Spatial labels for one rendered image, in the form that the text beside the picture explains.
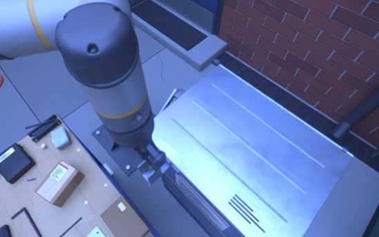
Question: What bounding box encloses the dark grey downpipe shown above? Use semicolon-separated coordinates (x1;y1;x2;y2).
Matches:
331;70;379;139

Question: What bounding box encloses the black device with white label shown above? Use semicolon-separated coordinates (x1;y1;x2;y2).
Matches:
0;143;36;185

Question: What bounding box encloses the light grey block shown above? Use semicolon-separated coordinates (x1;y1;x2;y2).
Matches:
50;125;72;151

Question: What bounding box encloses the yellow-edged white warning label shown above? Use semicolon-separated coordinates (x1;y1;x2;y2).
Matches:
175;173;230;231

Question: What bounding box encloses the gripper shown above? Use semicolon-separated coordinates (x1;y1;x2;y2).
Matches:
95;94;172;186

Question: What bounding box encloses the flat brown cardboard sheet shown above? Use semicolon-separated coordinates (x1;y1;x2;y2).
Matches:
99;196;151;237

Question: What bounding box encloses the dark door mat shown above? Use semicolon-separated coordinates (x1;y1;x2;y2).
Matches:
131;0;209;52

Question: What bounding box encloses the grey metal lid stay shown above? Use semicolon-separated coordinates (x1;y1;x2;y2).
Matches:
158;87;186;114

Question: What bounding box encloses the grey concrete plinth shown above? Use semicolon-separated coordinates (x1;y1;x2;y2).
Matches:
303;155;379;237

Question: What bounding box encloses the white card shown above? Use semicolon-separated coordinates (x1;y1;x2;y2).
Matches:
85;225;107;237

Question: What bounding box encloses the brown carton with white label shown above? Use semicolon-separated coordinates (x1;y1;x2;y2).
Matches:
34;160;85;208

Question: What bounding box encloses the grey metal parcel box lid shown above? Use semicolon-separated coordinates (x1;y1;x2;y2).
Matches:
152;64;354;237

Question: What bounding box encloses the thin black rod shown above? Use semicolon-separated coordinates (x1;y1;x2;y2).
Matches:
59;216;83;237

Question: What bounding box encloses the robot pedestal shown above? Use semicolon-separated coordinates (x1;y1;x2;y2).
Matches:
91;126;144;177

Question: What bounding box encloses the black metal bracket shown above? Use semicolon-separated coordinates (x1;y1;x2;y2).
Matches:
25;114;63;143

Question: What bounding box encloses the blue trolley with wooden top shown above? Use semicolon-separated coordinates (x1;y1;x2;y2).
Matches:
0;113;161;237

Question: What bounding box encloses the black angled bar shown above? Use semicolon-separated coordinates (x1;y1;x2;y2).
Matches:
10;207;43;237

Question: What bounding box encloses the grey concrete doorstep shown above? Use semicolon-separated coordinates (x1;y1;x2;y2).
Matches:
130;0;227;72

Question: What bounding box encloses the blue door frame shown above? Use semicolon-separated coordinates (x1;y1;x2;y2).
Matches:
189;0;225;36

